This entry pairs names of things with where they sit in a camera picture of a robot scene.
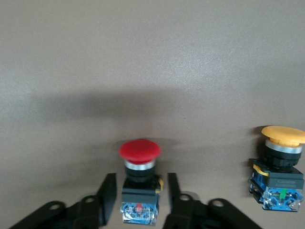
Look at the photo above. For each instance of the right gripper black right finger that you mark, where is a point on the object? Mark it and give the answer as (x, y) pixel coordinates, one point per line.
(175, 193)

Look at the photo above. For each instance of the red mushroom push button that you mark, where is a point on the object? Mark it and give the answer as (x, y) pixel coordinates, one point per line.
(139, 167)

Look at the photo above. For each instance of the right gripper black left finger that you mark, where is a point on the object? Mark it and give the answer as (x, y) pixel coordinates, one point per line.
(107, 195)

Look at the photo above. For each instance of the yellow mushroom push button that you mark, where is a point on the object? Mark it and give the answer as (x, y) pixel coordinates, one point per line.
(281, 171)

